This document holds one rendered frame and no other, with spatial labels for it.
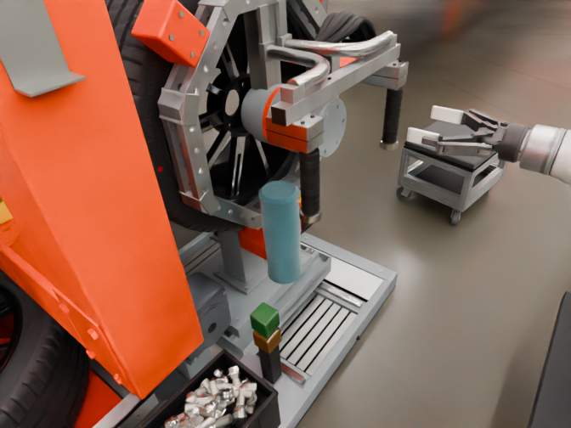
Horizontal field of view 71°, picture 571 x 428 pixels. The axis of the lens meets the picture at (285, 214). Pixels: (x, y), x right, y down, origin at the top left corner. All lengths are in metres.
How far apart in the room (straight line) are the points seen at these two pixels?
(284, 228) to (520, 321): 1.08
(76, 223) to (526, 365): 1.41
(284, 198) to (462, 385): 0.91
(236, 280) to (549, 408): 0.91
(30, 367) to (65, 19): 0.72
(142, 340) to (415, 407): 0.92
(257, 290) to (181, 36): 0.88
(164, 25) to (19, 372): 0.74
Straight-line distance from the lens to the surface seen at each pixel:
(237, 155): 1.04
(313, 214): 0.76
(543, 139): 0.90
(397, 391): 1.43
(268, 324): 0.73
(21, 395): 1.01
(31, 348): 1.06
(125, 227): 0.62
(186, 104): 0.75
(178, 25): 0.73
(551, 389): 1.20
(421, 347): 1.53
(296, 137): 0.67
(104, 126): 0.56
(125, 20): 0.85
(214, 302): 1.14
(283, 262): 0.96
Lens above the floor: 1.23
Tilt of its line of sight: 37 degrees down
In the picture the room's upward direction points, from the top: 4 degrees counter-clockwise
